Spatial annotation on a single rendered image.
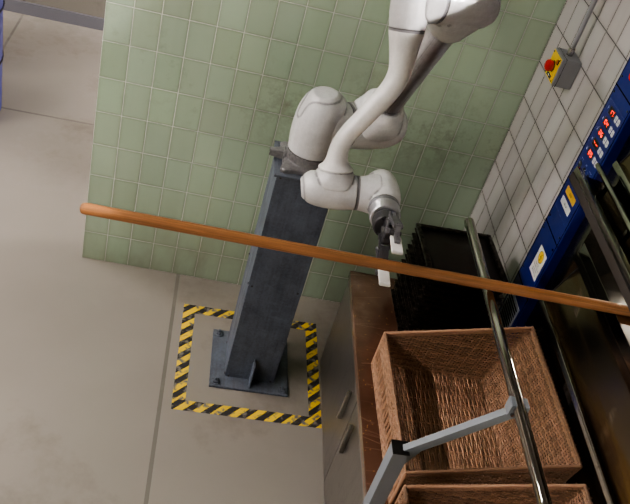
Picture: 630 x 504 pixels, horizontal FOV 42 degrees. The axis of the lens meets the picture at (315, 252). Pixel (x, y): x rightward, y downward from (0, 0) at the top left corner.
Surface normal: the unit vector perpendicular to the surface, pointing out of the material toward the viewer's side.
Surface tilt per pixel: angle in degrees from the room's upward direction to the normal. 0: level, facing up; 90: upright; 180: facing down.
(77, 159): 0
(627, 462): 70
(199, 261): 90
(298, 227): 90
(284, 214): 90
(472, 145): 90
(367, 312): 0
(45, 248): 0
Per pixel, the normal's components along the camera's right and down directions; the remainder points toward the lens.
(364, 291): 0.24, -0.76
